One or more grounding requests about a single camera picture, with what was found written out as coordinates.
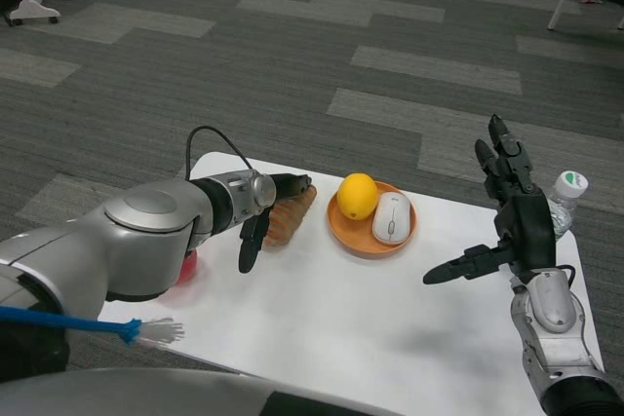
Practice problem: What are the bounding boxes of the silver robot chest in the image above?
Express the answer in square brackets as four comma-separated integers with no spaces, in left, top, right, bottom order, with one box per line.
[0,366,425,416]

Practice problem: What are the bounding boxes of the brown ridged bread loaf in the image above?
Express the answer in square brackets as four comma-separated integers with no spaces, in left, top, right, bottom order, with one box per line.
[265,185,319,249]

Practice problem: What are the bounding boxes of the red apple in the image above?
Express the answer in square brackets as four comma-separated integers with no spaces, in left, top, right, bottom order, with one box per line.
[175,248,200,286]

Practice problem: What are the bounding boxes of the yellow lemon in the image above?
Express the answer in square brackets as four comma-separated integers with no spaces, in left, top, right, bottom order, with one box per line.
[336,172,379,221]

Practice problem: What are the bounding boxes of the blue rope frayed white end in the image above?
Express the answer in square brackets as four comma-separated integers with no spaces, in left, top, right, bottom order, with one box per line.
[0,306,186,350]

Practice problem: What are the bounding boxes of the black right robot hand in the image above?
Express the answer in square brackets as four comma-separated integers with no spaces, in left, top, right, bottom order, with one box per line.
[422,113,557,285]

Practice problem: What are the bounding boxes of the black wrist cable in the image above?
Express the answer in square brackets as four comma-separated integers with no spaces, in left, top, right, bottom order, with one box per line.
[554,263,577,290]
[186,126,257,184]

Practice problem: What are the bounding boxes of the white computer mouse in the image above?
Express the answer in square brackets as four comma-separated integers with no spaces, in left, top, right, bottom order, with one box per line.
[371,192,410,245]

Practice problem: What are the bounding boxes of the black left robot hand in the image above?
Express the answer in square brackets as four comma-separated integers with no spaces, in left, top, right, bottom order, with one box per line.
[237,172,313,275]

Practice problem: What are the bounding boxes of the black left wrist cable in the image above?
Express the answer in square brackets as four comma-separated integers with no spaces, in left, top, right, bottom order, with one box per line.
[186,126,257,184]

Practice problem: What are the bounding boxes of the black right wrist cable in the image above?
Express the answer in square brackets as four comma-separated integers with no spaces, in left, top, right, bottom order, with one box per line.
[554,263,577,290]

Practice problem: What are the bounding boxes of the clear bottle white cap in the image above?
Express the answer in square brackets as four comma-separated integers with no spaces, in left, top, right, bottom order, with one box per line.
[548,170,589,242]

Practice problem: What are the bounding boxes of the orange round plate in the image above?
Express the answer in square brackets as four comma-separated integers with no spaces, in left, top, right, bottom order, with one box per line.
[326,180,419,260]

